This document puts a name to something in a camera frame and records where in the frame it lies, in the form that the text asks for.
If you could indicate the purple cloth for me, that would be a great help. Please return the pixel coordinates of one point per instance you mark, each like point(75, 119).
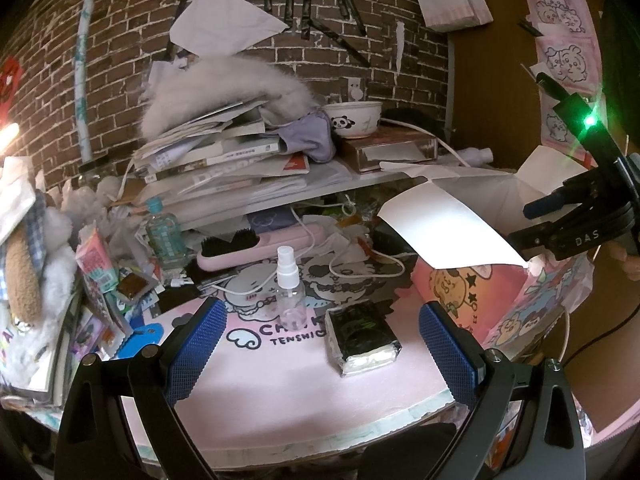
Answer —
point(310, 135)

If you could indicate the purple card packs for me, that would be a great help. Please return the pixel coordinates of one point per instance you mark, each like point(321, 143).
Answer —
point(87, 332)

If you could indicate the pink cartoon packet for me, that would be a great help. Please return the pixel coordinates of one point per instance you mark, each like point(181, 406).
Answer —
point(95, 265)

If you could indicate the clear spray bottle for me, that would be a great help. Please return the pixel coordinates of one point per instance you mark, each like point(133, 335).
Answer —
point(290, 305)

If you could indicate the black green tissue pack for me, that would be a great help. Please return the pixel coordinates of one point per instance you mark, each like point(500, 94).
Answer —
point(360, 335)

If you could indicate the purple printed pouch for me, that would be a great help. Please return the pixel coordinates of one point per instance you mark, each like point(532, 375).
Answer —
point(270, 221)

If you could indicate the water bottle teal label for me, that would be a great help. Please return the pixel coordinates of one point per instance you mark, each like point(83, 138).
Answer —
point(165, 240)

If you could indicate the light blue rolled tube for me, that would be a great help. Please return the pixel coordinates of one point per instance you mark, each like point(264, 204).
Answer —
point(82, 85)

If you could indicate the red wall decoration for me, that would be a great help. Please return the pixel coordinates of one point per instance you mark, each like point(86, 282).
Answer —
point(10, 82)

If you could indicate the white paper strip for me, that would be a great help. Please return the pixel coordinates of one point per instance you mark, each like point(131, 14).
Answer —
point(400, 45)

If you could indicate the glass jar dark lid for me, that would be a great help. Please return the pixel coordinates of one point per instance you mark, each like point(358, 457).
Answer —
point(102, 172)

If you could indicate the cartoon wall poster strip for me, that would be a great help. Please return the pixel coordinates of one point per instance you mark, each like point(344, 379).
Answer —
point(565, 60)

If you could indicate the pink cartoon desk mat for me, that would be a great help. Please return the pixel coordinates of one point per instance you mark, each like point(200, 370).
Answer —
point(280, 395)

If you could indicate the black tape wall lettering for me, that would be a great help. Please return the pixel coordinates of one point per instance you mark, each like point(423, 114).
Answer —
point(310, 20)

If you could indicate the white plastic bag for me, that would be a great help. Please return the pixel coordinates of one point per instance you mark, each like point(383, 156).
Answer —
point(15, 200)

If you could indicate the pink cartoon cardboard box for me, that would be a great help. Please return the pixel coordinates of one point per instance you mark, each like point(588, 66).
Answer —
point(450, 290)

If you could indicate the person's right hand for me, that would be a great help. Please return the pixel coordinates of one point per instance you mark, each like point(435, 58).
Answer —
point(627, 262)

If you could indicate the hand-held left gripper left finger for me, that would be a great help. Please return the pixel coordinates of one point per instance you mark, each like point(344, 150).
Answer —
point(197, 345)

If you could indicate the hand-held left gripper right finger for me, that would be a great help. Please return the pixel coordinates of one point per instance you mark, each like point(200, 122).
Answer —
point(447, 350)

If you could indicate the grey fluffy fur item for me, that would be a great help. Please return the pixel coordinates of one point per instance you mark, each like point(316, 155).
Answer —
point(210, 90)

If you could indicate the pink hairbrush black bristles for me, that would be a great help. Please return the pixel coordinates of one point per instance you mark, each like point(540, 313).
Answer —
point(280, 245)

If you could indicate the pile of books and papers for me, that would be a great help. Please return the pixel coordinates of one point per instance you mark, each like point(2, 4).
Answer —
point(225, 155)

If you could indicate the stack of wrapped books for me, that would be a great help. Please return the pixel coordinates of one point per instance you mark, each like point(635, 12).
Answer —
point(60, 355)

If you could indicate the brown snack packet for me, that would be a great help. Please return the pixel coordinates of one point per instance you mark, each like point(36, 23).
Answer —
point(132, 287)

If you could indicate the white panda bowl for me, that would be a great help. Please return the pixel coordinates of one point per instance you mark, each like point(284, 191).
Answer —
point(352, 122)

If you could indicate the white plastic tube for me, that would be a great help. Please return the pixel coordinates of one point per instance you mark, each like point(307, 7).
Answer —
point(477, 155)

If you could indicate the white plush dog checkered hat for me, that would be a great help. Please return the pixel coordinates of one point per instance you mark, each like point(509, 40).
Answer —
point(25, 270)

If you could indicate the blue tag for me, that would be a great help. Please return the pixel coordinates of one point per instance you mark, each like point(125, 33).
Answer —
point(145, 335)

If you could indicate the white paper sheet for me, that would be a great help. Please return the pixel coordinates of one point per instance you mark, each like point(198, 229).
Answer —
point(220, 20)

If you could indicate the brown flat box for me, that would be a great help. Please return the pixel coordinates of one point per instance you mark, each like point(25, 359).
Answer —
point(390, 152)

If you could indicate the white wall hook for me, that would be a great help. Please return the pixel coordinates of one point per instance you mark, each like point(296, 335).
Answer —
point(356, 91)

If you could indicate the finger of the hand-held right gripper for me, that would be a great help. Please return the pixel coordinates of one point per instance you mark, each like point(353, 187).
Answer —
point(530, 240)
point(542, 205)

